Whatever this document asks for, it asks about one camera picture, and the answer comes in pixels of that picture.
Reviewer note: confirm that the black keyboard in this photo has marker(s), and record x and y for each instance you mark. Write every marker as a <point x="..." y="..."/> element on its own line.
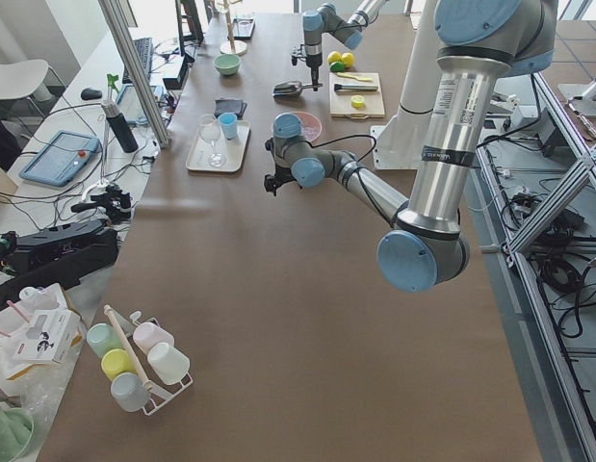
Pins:
<point x="145" y="50"/>

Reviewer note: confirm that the blue teach pendant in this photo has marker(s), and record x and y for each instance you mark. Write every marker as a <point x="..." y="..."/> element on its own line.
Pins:
<point x="129" y="103"/>
<point x="61" y="159"/>

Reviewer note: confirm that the yellow lemon upper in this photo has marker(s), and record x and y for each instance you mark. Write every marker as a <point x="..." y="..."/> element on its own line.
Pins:
<point x="334" y="57"/>

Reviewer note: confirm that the stainless steel ice scoop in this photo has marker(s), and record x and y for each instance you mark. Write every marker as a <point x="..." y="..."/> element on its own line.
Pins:
<point x="292" y="89"/>

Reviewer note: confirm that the yellow plastic knife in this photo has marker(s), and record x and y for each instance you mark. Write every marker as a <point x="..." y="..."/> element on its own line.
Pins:
<point x="353" y="77"/>

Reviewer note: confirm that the half lemon slice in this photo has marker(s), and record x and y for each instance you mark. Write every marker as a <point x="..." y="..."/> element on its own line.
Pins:
<point x="357" y="101"/>

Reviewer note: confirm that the bamboo cutting board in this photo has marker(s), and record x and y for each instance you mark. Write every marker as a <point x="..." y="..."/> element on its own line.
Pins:
<point x="357" y="94"/>

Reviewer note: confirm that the wooden mug tree stand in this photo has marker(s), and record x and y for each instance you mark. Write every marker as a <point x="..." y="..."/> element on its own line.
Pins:
<point x="231" y="45"/>

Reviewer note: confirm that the clear wine glass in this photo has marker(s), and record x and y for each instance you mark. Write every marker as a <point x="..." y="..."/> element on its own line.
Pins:
<point x="209" y="130"/>

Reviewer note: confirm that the cream serving tray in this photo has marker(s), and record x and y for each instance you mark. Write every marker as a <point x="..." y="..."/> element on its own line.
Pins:
<point x="233" y="151"/>

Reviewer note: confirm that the mint green bowl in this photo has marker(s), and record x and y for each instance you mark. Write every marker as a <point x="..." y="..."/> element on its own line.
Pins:
<point x="227" y="64"/>

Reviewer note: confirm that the light blue cup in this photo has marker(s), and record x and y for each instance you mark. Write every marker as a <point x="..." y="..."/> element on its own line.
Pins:
<point x="228" y="124"/>

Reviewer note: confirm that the grey folded cloth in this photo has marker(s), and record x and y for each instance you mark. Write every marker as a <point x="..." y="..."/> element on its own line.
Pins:
<point x="230" y="106"/>

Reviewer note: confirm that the steel muddler black tip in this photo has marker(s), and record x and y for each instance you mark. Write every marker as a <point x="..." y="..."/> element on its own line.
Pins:
<point x="354" y="88"/>

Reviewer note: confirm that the yellow lemon lower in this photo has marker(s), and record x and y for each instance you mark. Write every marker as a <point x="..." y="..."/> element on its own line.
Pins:
<point x="348" y="60"/>

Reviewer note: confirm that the pink bowl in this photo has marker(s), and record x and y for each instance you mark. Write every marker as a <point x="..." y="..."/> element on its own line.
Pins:
<point x="311" y="126"/>

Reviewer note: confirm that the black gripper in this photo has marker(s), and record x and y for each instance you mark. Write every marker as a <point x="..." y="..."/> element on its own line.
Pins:
<point x="314" y="61"/>
<point x="281" y="169"/>

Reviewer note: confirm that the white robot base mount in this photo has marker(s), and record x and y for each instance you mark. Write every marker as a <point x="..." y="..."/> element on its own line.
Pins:
<point x="399" y="143"/>

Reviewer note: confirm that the black computer mouse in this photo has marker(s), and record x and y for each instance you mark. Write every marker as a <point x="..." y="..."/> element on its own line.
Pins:
<point x="89" y="94"/>

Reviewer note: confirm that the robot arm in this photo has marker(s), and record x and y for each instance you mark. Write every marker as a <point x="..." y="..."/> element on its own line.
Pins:
<point x="462" y="48"/>
<point x="326" y="20"/>

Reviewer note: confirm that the yellow lemon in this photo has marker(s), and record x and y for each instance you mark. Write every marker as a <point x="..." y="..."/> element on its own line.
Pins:
<point x="348" y="60"/>
<point x="334" y="57"/>

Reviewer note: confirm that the white cup rack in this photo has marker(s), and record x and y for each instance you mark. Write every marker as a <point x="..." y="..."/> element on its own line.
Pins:
<point x="154" y="378"/>

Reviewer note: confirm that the black water bottle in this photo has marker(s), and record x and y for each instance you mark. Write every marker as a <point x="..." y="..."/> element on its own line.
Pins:
<point x="119" y="126"/>

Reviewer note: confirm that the black glass tray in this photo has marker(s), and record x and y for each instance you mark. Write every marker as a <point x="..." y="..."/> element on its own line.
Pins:
<point x="243" y="28"/>

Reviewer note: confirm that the green lime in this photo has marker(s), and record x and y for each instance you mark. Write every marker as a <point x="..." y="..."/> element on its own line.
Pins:
<point x="337" y="67"/>

